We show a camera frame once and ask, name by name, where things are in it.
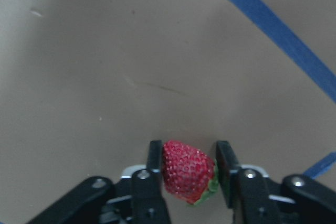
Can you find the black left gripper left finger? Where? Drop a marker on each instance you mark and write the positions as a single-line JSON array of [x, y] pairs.
[[135, 198]]

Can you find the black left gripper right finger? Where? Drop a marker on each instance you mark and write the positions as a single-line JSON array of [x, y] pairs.
[[255, 198]]

